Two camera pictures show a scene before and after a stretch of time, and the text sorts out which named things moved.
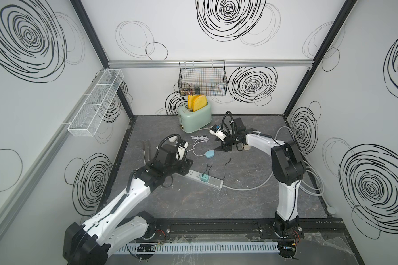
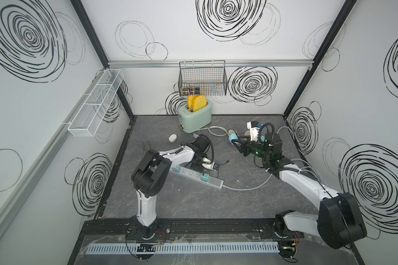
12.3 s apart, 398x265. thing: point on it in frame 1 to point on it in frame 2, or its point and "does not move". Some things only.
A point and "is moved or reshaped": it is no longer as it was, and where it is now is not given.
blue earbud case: [209, 154] is moved or reshaped
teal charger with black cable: [204, 178] does not move
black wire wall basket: [203, 78] does not move
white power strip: [213, 181] does not move
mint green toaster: [190, 121] does not move
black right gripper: [226, 147] to [247, 146]
